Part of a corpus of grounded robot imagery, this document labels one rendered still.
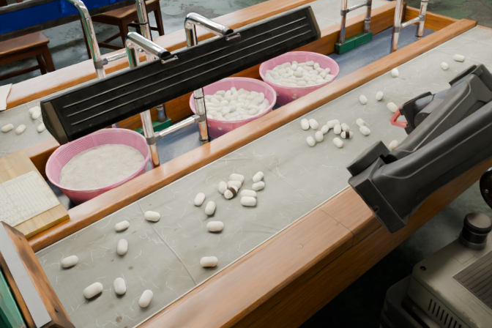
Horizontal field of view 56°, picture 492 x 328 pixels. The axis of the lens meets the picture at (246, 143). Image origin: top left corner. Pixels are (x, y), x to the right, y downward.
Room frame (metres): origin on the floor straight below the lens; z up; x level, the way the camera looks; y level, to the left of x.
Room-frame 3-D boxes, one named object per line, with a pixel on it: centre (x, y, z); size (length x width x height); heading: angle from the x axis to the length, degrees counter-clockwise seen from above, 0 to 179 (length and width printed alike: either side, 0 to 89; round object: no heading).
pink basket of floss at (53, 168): (0.97, 0.38, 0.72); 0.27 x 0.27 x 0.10
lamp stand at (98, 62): (1.24, 0.36, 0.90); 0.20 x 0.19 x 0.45; 126
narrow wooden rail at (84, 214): (1.20, -0.20, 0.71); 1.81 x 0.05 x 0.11; 126
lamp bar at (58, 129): (0.85, 0.08, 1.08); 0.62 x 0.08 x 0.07; 126
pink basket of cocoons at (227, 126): (1.24, 0.03, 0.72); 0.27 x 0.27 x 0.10
